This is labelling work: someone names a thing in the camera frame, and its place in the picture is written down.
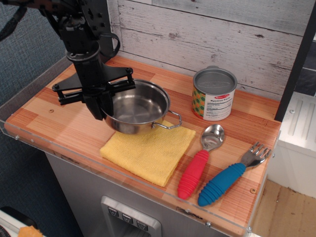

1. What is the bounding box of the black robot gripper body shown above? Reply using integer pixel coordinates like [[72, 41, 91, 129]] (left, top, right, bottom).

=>
[[52, 53, 135, 105]]

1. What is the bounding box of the silver steel pot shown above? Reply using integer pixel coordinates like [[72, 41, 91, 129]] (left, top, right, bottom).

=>
[[105, 79, 182, 135]]

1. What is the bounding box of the toy food can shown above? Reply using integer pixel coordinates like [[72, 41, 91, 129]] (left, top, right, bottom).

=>
[[192, 66, 237, 121]]

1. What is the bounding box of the grey ice dispenser panel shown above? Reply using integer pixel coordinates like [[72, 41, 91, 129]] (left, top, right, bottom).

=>
[[101, 196, 162, 237]]

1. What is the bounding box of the blue handled metal fork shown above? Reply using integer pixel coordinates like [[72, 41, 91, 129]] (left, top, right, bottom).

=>
[[197, 142, 272, 207]]

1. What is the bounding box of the clear acrylic table guard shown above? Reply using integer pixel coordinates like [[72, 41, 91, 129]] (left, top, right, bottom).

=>
[[0, 56, 268, 237]]

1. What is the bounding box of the yellow folded rag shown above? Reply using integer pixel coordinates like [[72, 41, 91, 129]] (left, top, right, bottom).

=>
[[100, 126, 196, 187]]

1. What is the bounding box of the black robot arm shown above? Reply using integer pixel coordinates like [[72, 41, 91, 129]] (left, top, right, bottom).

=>
[[22, 0, 135, 120]]

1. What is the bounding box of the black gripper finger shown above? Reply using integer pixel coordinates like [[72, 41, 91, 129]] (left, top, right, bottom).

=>
[[100, 91, 114, 118], [83, 95, 104, 120]]

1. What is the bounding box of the orange object bottom corner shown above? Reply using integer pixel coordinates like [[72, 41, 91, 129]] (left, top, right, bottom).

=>
[[18, 226, 43, 237]]

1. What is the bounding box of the silver toy fridge cabinet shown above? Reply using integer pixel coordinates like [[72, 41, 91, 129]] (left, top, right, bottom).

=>
[[46, 154, 251, 237]]

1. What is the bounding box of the red handled metal spoon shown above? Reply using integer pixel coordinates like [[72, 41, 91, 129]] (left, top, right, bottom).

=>
[[177, 124, 225, 199]]

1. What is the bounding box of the black right frame post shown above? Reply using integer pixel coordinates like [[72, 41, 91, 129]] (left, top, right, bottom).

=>
[[275, 1, 316, 122]]

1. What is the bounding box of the white cabinet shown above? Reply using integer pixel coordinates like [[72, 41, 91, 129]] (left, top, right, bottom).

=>
[[268, 92, 316, 198]]

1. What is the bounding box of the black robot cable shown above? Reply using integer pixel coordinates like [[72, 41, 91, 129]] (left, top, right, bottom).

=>
[[0, 6, 121, 59]]

